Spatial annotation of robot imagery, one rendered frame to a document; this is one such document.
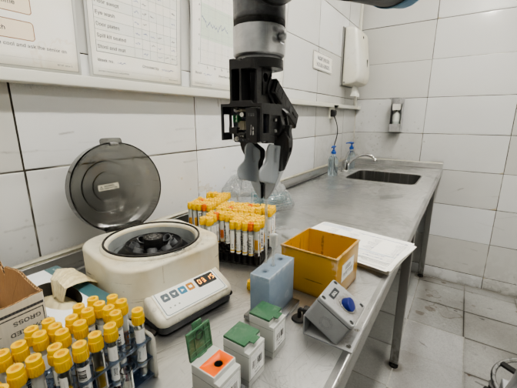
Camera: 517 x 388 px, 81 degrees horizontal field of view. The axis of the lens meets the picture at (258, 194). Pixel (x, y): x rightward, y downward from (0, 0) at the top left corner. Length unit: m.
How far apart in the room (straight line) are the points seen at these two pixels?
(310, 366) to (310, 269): 0.20
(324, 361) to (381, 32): 2.51
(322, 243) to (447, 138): 1.98
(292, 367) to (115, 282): 0.33
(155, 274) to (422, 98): 2.37
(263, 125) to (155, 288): 0.35
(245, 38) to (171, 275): 0.43
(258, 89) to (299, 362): 0.42
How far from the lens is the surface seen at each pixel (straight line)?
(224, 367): 0.43
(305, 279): 0.69
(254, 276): 0.56
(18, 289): 0.60
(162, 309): 0.60
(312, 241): 0.79
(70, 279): 0.65
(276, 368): 0.54
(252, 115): 0.43
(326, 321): 0.56
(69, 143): 0.87
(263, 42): 0.46
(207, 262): 0.66
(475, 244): 2.80
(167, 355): 0.57
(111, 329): 0.45
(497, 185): 2.69
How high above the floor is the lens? 1.24
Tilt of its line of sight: 14 degrees down
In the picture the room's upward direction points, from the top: straight up
